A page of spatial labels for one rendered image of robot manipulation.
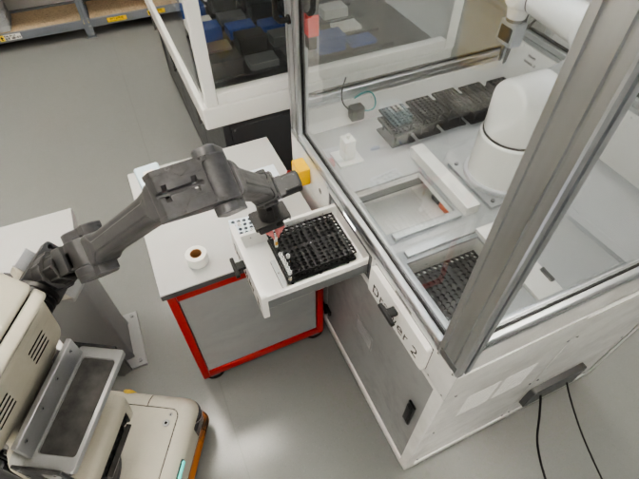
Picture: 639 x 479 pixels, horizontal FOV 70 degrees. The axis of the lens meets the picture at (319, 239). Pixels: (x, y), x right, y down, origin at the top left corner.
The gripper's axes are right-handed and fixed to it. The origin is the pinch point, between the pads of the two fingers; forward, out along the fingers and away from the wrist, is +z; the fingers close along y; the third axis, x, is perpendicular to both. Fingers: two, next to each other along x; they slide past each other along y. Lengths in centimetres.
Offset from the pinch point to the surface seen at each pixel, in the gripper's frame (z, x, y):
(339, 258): 9.6, -9.5, 15.2
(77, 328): 52, 39, -79
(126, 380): 90, 30, -77
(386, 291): 7.8, -26.8, 20.9
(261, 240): 12.8, 10.9, -3.0
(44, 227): 14, 56, -69
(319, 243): 8.9, -2.2, 11.8
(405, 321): 8.3, -36.8, 20.7
